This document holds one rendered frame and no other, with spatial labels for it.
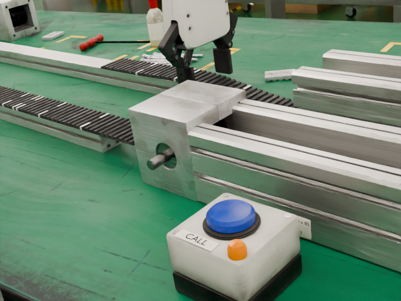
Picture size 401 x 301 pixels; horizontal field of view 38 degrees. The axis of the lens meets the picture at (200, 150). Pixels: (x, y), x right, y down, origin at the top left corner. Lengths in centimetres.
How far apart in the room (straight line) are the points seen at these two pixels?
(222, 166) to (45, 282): 20
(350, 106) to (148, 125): 24
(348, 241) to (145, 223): 21
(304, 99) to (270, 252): 31
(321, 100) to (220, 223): 30
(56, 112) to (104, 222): 28
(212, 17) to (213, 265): 48
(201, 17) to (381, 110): 30
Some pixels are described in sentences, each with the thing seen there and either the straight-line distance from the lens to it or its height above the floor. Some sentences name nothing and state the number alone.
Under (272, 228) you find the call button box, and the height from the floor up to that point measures 84.
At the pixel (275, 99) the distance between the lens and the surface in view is 84.
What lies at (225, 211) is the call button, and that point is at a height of 85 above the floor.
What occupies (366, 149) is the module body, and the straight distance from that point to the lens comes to 56.
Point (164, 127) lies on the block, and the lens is 62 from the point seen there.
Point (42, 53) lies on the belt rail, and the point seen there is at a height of 81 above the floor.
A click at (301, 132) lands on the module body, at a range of 60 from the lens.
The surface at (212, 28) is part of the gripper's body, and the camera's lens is 86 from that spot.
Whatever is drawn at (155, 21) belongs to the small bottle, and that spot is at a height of 84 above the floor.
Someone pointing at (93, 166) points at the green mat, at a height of 78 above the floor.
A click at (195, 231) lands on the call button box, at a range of 48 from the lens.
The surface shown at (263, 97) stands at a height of 80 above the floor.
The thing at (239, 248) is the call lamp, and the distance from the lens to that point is 44.
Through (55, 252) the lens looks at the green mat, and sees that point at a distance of 61.
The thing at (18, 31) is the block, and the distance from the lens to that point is 155.
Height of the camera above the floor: 110
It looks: 26 degrees down
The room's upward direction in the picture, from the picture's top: 8 degrees counter-clockwise
